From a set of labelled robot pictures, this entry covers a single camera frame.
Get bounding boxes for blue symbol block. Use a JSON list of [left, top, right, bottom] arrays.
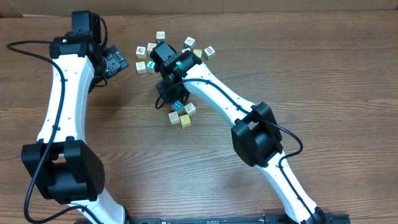
[[172, 100, 184, 113]]

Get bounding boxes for white block green edge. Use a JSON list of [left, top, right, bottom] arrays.
[[183, 102, 197, 116]]

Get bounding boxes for white letter L block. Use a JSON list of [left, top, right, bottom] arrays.
[[168, 111, 180, 124]]

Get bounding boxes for yellow block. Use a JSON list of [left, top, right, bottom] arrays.
[[193, 49, 202, 58], [180, 114, 192, 128]]

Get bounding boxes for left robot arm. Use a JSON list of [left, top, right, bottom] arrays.
[[21, 11, 129, 223]]

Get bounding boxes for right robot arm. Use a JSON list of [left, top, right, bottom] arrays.
[[150, 42, 326, 223]]

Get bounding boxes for white letter J block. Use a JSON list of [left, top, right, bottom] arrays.
[[136, 61, 147, 74]]

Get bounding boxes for acorn picture block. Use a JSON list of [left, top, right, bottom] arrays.
[[136, 46, 147, 59]]

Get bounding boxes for green number 4 block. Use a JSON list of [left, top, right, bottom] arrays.
[[146, 60, 156, 73]]

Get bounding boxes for white letter E block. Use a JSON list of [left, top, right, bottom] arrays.
[[147, 43, 157, 55]]

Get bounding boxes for white block brown picture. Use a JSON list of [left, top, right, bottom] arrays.
[[182, 48, 191, 53]]

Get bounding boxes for yellow top block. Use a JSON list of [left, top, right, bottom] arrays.
[[193, 49, 202, 58]]

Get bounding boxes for block with green R side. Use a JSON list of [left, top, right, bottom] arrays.
[[156, 31, 165, 44]]

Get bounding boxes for white block top right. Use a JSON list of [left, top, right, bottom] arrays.
[[183, 37, 196, 50]]

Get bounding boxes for white block red drawing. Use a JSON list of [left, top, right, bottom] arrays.
[[203, 46, 215, 60]]

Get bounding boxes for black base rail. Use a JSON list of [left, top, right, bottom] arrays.
[[127, 213, 351, 224]]

